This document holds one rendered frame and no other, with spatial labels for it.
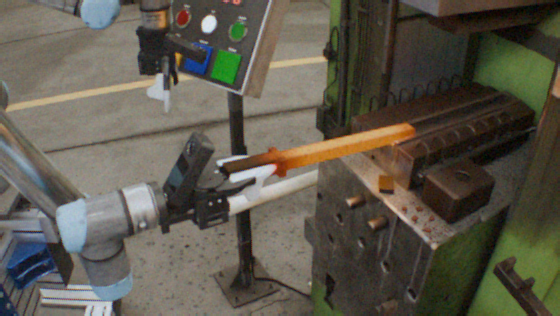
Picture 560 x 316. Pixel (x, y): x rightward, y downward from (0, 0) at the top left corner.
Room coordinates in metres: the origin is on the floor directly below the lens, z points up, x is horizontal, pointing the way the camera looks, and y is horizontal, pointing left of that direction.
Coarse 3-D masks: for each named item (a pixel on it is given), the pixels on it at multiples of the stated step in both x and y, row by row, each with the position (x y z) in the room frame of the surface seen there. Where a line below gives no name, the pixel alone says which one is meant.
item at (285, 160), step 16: (384, 128) 0.79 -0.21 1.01; (400, 128) 0.79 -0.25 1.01; (320, 144) 0.71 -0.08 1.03; (336, 144) 0.72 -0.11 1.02; (352, 144) 0.72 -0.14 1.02; (368, 144) 0.74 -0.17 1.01; (384, 144) 0.76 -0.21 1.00; (240, 160) 0.64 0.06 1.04; (256, 160) 0.64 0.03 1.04; (272, 160) 0.65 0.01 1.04; (288, 160) 0.66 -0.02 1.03; (304, 160) 0.67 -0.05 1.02; (320, 160) 0.69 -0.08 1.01
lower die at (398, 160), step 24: (432, 96) 1.00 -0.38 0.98; (456, 96) 0.98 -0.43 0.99; (480, 96) 0.99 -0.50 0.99; (360, 120) 0.88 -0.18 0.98; (384, 120) 0.86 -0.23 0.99; (408, 120) 0.86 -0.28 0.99; (456, 120) 0.85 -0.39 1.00; (504, 120) 0.87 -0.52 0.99; (528, 120) 0.90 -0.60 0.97; (408, 144) 0.77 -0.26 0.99; (432, 144) 0.77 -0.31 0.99; (456, 144) 0.77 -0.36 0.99; (480, 144) 0.82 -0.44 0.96; (384, 168) 0.78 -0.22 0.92; (408, 168) 0.72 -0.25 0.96
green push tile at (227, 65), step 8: (224, 56) 1.11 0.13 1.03; (232, 56) 1.10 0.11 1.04; (240, 56) 1.08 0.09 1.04; (216, 64) 1.11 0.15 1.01; (224, 64) 1.10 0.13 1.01; (232, 64) 1.08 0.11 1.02; (240, 64) 1.08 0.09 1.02; (216, 72) 1.10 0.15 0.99; (224, 72) 1.08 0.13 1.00; (232, 72) 1.07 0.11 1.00; (224, 80) 1.07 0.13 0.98; (232, 80) 1.06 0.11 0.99
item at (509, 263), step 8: (512, 256) 0.44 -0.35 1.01; (504, 264) 0.43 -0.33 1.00; (512, 264) 0.43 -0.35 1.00; (528, 280) 0.39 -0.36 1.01; (520, 288) 0.39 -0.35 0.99; (528, 288) 0.39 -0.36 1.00; (384, 304) 0.37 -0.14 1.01; (392, 304) 0.37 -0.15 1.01; (384, 312) 0.36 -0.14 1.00; (392, 312) 0.37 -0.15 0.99
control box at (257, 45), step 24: (192, 0) 1.27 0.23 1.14; (216, 0) 1.22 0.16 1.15; (264, 0) 1.14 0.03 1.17; (288, 0) 1.19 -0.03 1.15; (192, 24) 1.22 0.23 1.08; (216, 24) 1.18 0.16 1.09; (264, 24) 1.11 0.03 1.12; (216, 48) 1.14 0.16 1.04; (240, 48) 1.10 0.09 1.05; (264, 48) 1.11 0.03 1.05; (192, 72) 1.14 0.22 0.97; (240, 72) 1.07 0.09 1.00; (264, 72) 1.11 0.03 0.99
